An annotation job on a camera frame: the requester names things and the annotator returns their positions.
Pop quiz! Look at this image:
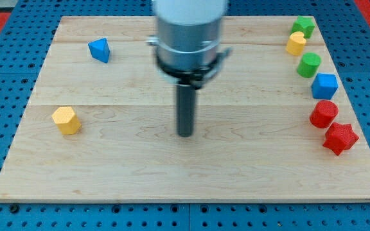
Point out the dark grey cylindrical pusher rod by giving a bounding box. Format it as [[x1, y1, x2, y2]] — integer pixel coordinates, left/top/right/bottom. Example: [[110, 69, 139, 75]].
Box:
[[176, 85, 194, 137]]

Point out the blue triangle block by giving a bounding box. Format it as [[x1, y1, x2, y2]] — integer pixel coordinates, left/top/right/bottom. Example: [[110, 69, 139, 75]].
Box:
[[88, 38, 110, 63]]

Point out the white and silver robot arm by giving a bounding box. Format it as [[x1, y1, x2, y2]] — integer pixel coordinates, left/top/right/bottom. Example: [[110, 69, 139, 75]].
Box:
[[146, 0, 231, 137]]

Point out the red cylinder block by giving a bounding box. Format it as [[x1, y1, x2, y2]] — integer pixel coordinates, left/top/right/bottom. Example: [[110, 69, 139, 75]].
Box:
[[310, 100, 339, 128]]

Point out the green star block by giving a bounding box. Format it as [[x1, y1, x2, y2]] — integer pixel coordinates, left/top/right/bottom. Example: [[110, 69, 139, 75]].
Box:
[[290, 15, 315, 39]]

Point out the light wooden board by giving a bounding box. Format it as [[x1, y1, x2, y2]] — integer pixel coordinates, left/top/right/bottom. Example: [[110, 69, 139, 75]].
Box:
[[0, 16, 370, 203]]

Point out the yellow heart block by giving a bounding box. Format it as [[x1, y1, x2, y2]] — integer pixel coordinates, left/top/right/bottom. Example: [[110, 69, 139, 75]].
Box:
[[285, 31, 306, 56]]

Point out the yellow hexagon block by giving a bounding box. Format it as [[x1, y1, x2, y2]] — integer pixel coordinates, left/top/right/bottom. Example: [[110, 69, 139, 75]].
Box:
[[51, 107, 82, 135]]

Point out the blue cube block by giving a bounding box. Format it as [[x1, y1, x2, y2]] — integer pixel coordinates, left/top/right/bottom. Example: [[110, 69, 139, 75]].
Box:
[[311, 73, 339, 99]]

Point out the red star block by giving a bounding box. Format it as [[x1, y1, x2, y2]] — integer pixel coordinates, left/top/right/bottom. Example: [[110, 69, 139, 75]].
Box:
[[322, 122, 359, 156]]

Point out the green cylinder block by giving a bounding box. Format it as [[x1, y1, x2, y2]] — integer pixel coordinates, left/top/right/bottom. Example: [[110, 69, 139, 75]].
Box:
[[297, 52, 322, 78]]

